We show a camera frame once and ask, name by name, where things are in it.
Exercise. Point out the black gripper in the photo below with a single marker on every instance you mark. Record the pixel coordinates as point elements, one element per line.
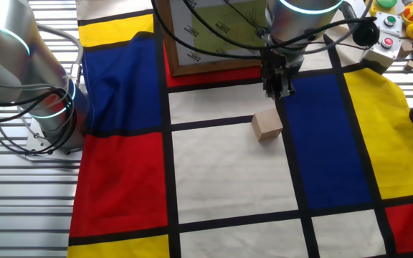
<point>280,66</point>

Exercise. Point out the tiny wooden cube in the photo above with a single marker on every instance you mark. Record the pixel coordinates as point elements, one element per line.
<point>410,65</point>

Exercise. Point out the wrist camera with silver bracket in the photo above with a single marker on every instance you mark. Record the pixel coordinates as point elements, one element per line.
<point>366,34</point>

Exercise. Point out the grey box with green button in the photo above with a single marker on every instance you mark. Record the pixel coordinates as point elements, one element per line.
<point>389,22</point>

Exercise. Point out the grey box with red button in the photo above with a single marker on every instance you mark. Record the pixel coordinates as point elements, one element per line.
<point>385,46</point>

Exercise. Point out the yellow box with green button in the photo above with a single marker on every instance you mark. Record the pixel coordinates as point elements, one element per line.
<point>386,3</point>

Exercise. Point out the small wooden block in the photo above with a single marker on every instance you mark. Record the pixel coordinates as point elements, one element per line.
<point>406,49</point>

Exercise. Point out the colour block patterned cloth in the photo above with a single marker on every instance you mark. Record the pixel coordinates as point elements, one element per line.
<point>228,172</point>

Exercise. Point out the light wooden block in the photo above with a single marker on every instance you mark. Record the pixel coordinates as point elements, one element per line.
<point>267,125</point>

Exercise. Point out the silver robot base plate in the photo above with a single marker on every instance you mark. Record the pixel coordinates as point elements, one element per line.
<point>72,156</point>

